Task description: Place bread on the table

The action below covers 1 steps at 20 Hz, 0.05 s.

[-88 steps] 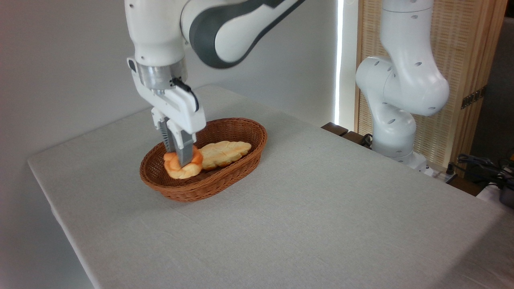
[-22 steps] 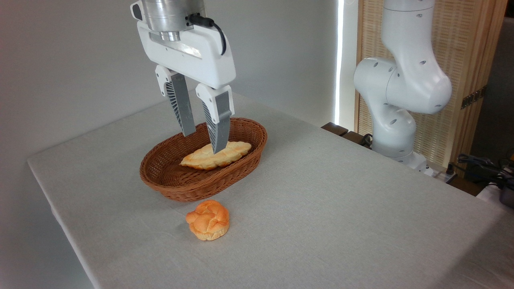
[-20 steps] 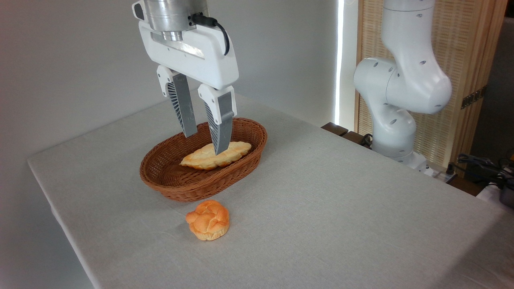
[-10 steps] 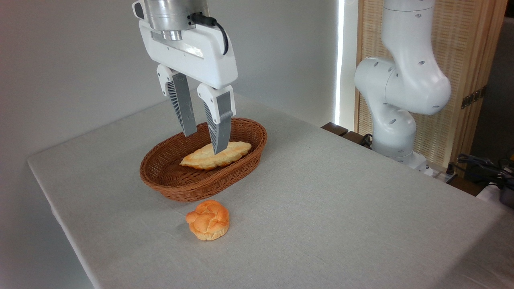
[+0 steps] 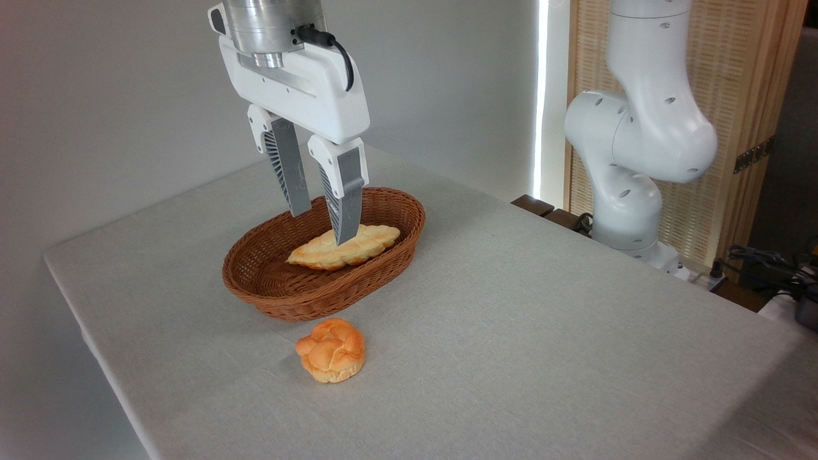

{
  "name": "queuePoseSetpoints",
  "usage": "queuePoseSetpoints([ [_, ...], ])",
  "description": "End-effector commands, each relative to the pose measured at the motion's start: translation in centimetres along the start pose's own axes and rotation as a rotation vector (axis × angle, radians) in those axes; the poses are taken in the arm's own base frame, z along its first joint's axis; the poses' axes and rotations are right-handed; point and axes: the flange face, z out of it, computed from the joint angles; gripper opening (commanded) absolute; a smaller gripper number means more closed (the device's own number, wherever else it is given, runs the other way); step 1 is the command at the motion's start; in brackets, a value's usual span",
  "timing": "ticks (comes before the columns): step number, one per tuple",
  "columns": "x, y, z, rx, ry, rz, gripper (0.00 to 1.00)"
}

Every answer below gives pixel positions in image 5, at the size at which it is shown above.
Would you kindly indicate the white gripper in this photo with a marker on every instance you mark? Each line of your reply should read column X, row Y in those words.
column 303, row 89

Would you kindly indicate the round orange knot bread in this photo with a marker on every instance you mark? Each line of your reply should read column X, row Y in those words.
column 332, row 351

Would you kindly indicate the long pale braided bread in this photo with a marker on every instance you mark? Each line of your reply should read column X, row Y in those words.
column 364, row 246

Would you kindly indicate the brown wicker oval basket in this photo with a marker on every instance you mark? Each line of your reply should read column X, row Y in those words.
column 332, row 300

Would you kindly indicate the dark wooden robot stand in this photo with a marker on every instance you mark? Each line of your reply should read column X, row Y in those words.
column 533, row 204

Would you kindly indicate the grey linen tablecloth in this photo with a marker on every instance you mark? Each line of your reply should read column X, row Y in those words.
column 511, row 383

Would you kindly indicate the white power strip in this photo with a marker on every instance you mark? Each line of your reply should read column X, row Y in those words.
column 703, row 278

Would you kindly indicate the wooden slatted folding screen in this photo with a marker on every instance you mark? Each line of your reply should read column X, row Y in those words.
column 735, row 64

